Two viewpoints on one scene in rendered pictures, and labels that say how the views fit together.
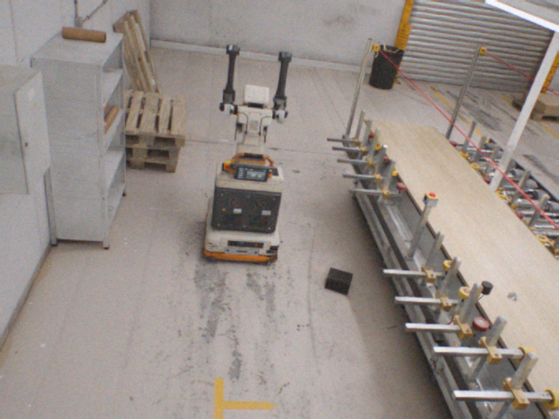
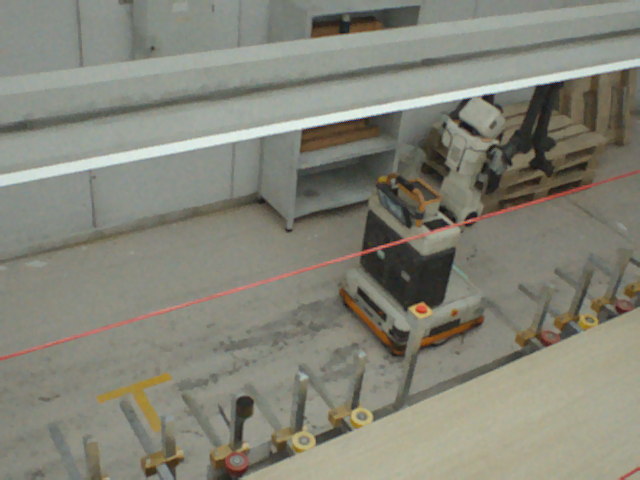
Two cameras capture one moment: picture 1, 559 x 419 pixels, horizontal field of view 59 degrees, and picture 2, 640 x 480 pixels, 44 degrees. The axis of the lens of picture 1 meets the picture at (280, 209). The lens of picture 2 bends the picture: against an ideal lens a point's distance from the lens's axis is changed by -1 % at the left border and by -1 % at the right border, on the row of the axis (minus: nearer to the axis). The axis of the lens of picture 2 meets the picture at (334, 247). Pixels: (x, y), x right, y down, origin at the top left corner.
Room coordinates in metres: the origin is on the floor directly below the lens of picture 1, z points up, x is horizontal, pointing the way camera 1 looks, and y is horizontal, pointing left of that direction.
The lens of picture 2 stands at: (1.46, -2.87, 3.04)
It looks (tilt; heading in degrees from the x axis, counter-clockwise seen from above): 34 degrees down; 64
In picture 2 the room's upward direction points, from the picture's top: 7 degrees clockwise
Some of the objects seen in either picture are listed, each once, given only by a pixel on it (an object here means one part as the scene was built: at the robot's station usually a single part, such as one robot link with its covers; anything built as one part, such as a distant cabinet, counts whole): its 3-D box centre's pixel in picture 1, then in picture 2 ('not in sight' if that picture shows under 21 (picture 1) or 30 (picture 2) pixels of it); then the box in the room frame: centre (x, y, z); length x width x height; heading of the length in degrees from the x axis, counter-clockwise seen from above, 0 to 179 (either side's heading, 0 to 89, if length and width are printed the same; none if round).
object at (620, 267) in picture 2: (371, 153); (612, 288); (4.03, -0.71, 0.91); 0.04 x 0.04 x 0.48; 11
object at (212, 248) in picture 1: (241, 228); (413, 296); (3.61, 0.31, 0.16); 0.67 x 0.64 x 0.25; 10
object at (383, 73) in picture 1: (384, 66); not in sight; (9.44, -1.46, 0.36); 0.59 x 0.58 x 0.73; 11
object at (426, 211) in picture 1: (418, 232); (409, 367); (2.82, -0.94, 0.93); 0.05 x 0.05 x 0.45; 11
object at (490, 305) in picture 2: (375, 193); (514, 326); (3.49, -0.73, 0.81); 0.43 x 0.03 x 0.04; 101
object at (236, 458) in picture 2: (477, 328); (236, 470); (2.04, -1.18, 0.85); 0.08 x 0.08 x 0.11
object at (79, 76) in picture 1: (87, 140); (336, 107); (3.59, 1.65, 0.78); 0.90 x 0.45 x 1.55; 11
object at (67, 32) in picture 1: (84, 34); not in sight; (3.70, 1.68, 1.59); 0.30 x 0.08 x 0.08; 101
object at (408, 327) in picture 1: (443, 328); (210, 433); (2.01, -0.98, 0.84); 0.43 x 0.03 x 0.04; 101
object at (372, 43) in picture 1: (362, 91); not in sight; (4.84, -0.59, 1.20); 0.15 x 0.12 x 1.00; 11
